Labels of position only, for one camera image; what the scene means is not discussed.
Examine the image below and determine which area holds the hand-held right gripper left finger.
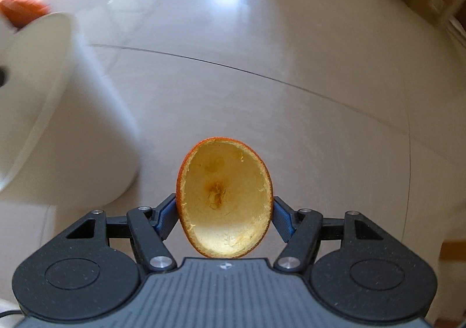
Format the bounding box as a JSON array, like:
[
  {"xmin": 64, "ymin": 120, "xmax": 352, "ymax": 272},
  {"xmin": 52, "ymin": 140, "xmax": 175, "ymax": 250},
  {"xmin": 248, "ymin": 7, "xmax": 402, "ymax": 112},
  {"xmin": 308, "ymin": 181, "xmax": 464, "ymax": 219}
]
[{"xmin": 65, "ymin": 193, "xmax": 179, "ymax": 272}]

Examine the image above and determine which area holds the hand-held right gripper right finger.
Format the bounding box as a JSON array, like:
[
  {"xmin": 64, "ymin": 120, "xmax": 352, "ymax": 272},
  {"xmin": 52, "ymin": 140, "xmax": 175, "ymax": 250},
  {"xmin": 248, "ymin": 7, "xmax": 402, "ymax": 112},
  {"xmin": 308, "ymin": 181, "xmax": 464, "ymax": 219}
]
[{"xmin": 273, "ymin": 196, "xmax": 384, "ymax": 272}]

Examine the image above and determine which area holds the hollow orange peel half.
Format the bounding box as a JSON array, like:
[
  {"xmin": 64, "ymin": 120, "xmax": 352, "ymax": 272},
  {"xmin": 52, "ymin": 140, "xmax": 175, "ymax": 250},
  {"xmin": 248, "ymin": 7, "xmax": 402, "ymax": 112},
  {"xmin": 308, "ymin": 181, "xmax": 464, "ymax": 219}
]
[{"xmin": 176, "ymin": 138, "xmax": 273, "ymax": 259}]

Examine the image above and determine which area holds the white trash bin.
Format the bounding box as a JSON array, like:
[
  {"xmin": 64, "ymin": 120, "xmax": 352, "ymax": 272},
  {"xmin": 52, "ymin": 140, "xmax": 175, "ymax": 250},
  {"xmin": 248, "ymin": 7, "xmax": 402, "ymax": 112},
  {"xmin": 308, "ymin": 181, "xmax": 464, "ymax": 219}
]
[{"xmin": 0, "ymin": 11, "xmax": 141, "ymax": 205}]

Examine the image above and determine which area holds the wooden chair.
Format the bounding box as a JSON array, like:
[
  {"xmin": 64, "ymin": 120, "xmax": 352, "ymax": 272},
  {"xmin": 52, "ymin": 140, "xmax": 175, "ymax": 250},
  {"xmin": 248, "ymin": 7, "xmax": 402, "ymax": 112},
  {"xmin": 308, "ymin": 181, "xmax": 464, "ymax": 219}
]
[{"xmin": 439, "ymin": 240, "xmax": 466, "ymax": 263}]

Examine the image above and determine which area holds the orange woven bag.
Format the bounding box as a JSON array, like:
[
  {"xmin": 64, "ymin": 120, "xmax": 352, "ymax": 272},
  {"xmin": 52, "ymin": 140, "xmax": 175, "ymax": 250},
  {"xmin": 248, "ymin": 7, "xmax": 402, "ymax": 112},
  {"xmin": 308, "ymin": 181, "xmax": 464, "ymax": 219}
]
[{"xmin": 0, "ymin": 0, "xmax": 52, "ymax": 28}]

